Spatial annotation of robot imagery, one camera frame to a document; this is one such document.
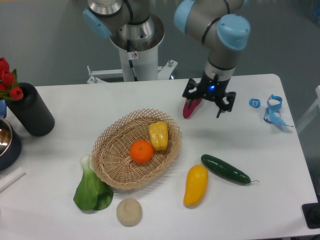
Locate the black device at edge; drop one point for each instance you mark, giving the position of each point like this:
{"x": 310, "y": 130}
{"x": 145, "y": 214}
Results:
{"x": 311, "y": 212}

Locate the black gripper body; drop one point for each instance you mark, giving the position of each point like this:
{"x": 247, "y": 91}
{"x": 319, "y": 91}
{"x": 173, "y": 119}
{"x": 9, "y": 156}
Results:
{"x": 212, "y": 89}

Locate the yellow squash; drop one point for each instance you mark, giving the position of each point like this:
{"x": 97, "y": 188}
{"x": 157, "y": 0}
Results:
{"x": 196, "y": 185}

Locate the green bok choy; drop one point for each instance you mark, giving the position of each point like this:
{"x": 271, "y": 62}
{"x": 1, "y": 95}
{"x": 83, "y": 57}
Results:
{"x": 92, "y": 194}

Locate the blue object at left edge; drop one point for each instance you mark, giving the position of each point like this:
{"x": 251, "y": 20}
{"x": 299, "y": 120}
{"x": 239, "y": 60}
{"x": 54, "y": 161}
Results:
{"x": 3, "y": 109}

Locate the orange fruit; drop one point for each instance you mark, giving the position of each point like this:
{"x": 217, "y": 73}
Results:
{"x": 141, "y": 151}

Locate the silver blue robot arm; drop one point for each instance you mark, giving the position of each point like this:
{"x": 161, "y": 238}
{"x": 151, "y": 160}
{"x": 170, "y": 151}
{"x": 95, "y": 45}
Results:
{"x": 214, "y": 24}

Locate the black cylindrical vase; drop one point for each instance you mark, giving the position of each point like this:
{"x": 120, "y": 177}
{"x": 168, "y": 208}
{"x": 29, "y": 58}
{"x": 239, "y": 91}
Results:
{"x": 32, "y": 112}

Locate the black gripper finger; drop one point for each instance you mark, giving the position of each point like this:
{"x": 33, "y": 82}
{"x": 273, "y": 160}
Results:
{"x": 225, "y": 102}
{"x": 191, "y": 93}

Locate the dark green cucumber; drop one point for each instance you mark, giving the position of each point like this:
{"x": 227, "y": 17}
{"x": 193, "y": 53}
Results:
{"x": 226, "y": 170}

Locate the beige steamed bun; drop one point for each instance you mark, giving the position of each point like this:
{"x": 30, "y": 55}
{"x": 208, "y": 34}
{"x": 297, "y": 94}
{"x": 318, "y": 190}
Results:
{"x": 129, "y": 212}

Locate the woven wicker basket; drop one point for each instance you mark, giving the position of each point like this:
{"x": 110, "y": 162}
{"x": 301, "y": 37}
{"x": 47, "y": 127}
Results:
{"x": 111, "y": 153}

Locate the small blue tape roll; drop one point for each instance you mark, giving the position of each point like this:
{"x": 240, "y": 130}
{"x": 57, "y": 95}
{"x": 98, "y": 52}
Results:
{"x": 254, "y": 103}

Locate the white flat bar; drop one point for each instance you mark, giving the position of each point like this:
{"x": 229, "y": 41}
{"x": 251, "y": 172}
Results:
{"x": 11, "y": 178}

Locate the dark metal bowl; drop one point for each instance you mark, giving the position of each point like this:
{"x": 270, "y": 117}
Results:
{"x": 10, "y": 144}

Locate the yellow bell pepper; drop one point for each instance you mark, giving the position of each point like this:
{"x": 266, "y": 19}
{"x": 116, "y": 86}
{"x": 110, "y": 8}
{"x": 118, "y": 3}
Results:
{"x": 159, "y": 136}

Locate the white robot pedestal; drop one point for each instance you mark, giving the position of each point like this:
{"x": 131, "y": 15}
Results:
{"x": 137, "y": 46}

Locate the blue tangled ribbon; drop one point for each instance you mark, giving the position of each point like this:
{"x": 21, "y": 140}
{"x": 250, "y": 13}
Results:
{"x": 272, "y": 114}

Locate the red tulip flowers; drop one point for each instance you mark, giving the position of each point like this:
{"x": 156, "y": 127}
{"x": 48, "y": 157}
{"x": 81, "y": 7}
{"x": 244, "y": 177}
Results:
{"x": 9, "y": 86}

